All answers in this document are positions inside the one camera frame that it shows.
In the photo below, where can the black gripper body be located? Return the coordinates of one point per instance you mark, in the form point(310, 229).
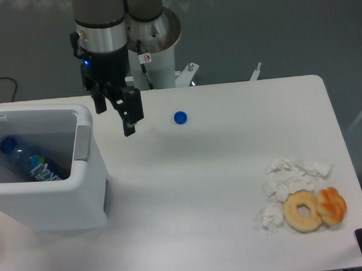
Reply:
point(104, 60)

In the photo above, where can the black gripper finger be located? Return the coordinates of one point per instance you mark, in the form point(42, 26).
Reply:
point(99, 99)
point(128, 103)

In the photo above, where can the clear plastic cap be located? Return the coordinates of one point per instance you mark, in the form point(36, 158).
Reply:
point(152, 133)

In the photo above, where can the white trash can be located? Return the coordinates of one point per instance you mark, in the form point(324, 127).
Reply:
point(65, 134)

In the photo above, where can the blue bottle cap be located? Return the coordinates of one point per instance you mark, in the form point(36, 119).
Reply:
point(180, 117)

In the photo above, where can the blue plastic bottle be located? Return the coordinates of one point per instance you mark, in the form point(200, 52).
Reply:
point(30, 161)

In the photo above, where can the large crumpled white tissue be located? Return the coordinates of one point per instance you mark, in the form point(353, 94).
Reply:
point(288, 175)

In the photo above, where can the small crumpled white tissue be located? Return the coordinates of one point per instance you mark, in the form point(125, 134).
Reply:
point(272, 218)

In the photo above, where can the glazed twisted bun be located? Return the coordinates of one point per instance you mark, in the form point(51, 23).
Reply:
point(331, 206)

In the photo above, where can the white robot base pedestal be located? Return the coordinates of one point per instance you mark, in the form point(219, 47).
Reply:
point(151, 50)

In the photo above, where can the white metal table frame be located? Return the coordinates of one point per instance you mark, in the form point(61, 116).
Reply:
point(185, 78)

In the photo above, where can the plain ring donut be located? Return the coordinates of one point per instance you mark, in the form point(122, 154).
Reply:
point(300, 212)

